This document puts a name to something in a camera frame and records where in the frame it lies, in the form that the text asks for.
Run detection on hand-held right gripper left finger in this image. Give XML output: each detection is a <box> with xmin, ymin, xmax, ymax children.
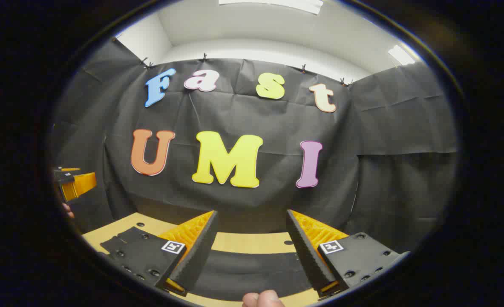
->
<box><xmin>107</xmin><ymin>210</ymin><xmax>218</xmax><ymax>297</ymax></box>

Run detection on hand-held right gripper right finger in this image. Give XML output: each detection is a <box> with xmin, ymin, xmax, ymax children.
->
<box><xmin>286</xmin><ymin>209</ymin><xmax>410</xmax><ymax>299</ymax></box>

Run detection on black jeans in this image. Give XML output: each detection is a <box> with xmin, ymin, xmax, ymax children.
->
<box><xmin>100</xmin><ymin>227</ymin><xmax>316</xmax><ymax>301</ymax></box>

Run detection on black backdrop cloth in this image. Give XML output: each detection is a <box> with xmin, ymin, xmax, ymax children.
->
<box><xmin>49</xmin><ymin>38</ymin><xmax>459</xmax><ymax>254</ymax></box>

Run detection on small ceiling light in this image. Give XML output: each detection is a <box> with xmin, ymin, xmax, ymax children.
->
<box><xmin>388</xmin><ymin>45</ymin><xmax>416</xmax><ymax>65</ymax></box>

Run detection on long ceiling light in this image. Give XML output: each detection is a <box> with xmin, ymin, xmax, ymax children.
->
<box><xmin>219</xmin><ymin>0</ymin><xmax>324</xmax><ymax>15</ymax></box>

